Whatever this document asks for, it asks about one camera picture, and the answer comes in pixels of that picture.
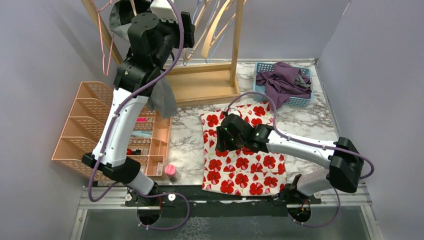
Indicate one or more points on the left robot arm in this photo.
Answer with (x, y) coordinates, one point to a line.
(110, 155)

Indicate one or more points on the peach compartment tray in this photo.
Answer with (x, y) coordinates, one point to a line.
(151, 151)

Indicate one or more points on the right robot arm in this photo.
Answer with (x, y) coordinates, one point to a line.
(340, 160)

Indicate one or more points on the pink capped bottle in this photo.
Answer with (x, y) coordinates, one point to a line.
(172, 173)

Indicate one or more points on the blue plastic basket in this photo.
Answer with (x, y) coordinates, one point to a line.
(281, 86)

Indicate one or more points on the purple cloth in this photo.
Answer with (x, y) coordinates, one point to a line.
(281, 82)

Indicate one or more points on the pink wire hanger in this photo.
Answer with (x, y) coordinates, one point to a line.
(105, 49)

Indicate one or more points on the blue wire hanger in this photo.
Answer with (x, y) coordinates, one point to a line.
(214, 48)

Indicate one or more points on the red poppy print cloth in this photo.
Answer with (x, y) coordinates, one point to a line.
(240, 172)

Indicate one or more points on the peach plastic file organizer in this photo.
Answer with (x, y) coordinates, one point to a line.
(84, 126)

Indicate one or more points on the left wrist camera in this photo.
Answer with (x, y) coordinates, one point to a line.
(163, 10)

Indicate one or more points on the grey skirt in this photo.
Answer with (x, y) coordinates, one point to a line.
(140, 79)

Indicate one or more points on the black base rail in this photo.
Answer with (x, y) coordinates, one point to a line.
(179, 201)

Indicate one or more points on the wooden clothes rack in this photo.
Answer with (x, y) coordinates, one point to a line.
(193, 85)

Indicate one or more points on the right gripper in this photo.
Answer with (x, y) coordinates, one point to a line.
(222, 143)

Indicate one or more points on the wooden hanger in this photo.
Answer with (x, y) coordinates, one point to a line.
(202, 5)
(133, 6)
(215, 30)

